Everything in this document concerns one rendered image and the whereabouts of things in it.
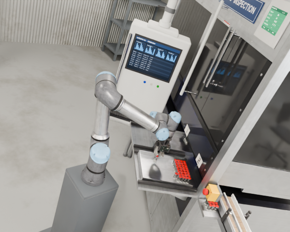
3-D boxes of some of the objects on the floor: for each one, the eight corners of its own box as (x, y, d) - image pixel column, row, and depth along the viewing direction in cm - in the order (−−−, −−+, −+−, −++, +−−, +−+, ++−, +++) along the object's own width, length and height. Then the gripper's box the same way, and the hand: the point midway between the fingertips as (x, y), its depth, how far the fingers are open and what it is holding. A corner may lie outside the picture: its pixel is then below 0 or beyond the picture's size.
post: (159, 264, 228) (321, 4, 124) (160, 272, 223) (329, 8, 119) (151, 264, 226) (309, 0, 122) (152, 271, 221) (317, 3, 117)
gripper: (161, 136, 175) (150, 161, 185) (176, 139, 177) (165, 164, 188) (159, 128, 182) (149, 153, 192) (174, 131, 184) (163, 155, 195)
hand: (157, 154), depth 192 cm, fingers closed, pressing on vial
